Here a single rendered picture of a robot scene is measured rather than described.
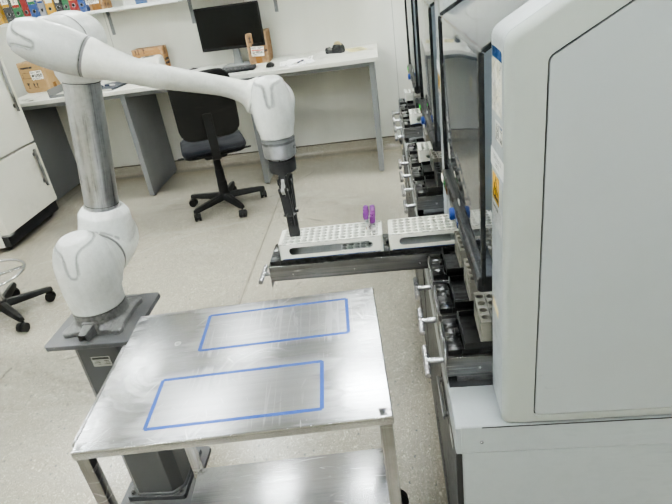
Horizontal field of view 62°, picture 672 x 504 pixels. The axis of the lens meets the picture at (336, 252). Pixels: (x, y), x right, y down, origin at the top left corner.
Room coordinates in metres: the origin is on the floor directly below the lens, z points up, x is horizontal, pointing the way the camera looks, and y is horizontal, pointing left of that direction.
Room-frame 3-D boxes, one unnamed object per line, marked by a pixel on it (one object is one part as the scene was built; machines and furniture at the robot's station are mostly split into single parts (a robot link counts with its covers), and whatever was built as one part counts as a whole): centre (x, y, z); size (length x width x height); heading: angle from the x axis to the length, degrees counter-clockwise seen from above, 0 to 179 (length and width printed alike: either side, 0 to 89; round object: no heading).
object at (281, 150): (1.46, 0.11, 1.13); 0.09 x 0.09 x 0.06
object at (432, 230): (1.41, -0.30, 0.83); 0.30 x 0.10 x 0.06; 83
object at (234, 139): (4.02, 0.76, 0.52); 0.64 x 0.60 x 1.05; 13
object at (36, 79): (5.12, 2.30, 1.03); 0.22 x 0.19 x 0.25; 83
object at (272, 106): (1.48, 0.11, 1.24); 0.13 x 0.11 x 0.16; 179
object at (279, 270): (1.43, -0.13, 0.78); 0.73 x 0.14 x 0.09; 83
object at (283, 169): (1.46, 0.11, 1.06); 0.08 x 0.07 x 0.09; 173
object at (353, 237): (1.45, 0.01, 0.83); 0.30 x 0.10 x 0.06; 83
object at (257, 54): (4.87, 0.37, 1.02); 0.22 x 0.17 x 0.24; 173
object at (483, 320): (0.95, -0.28, 0.85); 0.12 x 0.02 x 0.06; 172
